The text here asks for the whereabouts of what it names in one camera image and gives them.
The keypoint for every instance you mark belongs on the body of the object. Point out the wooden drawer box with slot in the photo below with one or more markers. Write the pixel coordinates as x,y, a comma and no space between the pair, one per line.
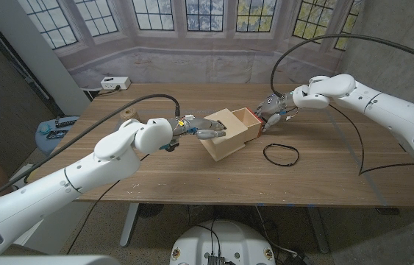
228,141

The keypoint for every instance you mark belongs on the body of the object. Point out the brown twine spool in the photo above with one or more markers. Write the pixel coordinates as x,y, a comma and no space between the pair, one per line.
129,114

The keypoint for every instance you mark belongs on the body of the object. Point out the printed window backdrop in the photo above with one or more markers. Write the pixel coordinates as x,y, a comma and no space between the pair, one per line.
206,66

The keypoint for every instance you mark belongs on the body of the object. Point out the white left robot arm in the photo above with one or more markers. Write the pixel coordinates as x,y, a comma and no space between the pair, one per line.
63,184

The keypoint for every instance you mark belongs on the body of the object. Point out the blue round stool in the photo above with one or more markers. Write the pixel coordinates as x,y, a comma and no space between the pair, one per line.
43,143

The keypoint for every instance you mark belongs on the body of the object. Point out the white power strip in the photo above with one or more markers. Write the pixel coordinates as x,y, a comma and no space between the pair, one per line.
115,83

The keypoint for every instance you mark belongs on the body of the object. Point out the short black remote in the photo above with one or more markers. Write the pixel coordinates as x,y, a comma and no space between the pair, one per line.
56,134

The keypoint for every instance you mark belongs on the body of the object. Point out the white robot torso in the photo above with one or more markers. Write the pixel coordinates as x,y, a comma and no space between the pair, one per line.
225,239

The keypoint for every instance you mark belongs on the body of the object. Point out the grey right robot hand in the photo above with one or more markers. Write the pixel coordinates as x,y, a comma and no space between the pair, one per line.
274,105

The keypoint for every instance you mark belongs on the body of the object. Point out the grey table leg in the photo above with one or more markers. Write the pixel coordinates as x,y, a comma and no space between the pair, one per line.
129,228
317,228

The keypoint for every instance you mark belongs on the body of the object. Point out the white yellow floor device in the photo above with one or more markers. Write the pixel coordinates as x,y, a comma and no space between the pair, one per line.
17,174

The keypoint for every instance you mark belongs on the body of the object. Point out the teal round object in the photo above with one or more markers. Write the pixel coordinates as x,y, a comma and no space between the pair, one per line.
45,129

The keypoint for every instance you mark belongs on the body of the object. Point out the long black remote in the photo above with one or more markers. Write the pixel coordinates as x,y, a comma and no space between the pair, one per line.
66,122

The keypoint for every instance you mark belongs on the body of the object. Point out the black rubber band loop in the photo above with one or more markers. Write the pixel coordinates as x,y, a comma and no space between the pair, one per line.
264,154

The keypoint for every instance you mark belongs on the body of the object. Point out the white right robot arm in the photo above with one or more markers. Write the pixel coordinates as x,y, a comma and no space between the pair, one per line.
383,106

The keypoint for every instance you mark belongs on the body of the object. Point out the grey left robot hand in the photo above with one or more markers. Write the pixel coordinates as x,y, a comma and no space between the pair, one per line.
203,125

